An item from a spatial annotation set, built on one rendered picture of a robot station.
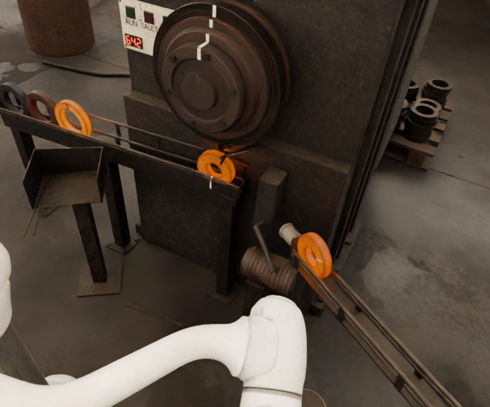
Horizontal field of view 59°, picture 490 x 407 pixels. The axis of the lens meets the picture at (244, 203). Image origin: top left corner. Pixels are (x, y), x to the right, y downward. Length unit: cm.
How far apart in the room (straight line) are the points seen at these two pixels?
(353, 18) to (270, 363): 98
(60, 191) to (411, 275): 177
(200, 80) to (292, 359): 88
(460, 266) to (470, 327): 38
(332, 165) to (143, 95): 82
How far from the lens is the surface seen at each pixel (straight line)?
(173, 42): 144
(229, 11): 134
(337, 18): 138
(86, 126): 202
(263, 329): 76
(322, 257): 138
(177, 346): 76
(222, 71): 131
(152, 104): 181
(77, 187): 187
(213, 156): 163
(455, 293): 252
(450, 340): 233
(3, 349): 98
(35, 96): 218
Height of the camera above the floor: 178
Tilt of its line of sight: 43 degrees down
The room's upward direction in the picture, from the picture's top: 5 degrees clockwise
